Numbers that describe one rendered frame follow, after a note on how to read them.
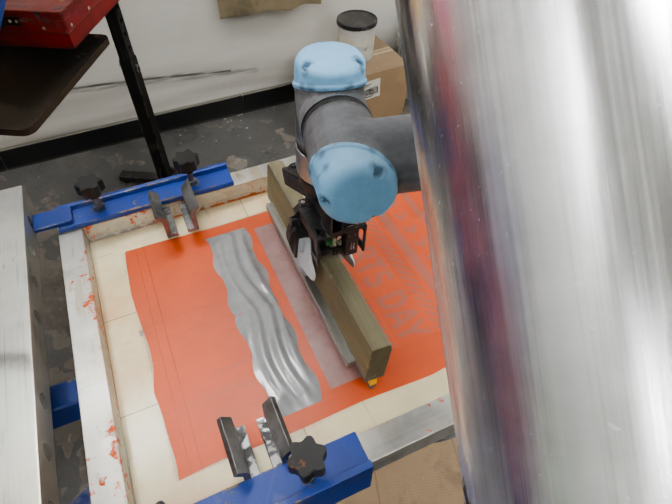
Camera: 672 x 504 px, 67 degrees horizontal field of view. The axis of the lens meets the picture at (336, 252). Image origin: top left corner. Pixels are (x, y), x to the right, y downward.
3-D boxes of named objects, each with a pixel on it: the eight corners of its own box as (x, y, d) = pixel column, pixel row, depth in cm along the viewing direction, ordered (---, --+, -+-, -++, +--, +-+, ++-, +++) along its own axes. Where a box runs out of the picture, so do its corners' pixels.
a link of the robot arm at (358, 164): (444, 157, 44) (409, 87, 51) (315, 172, 42) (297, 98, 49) (430, 220, 50) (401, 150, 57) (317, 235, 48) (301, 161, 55)
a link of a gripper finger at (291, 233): (286, 260, 74) (294, 214, 68) (282, 252, 75) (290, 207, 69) (315, 254, 76) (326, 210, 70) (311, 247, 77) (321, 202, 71)
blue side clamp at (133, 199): (231, 189, 100) (225, 161, 95) (238, 205, 97) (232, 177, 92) (69, 235, 92) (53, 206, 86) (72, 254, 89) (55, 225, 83)
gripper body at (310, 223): (315, 270, 68) (315, 205, 59) (291, 227, 73) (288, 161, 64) (366, 253, 70) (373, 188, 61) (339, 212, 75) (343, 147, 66)
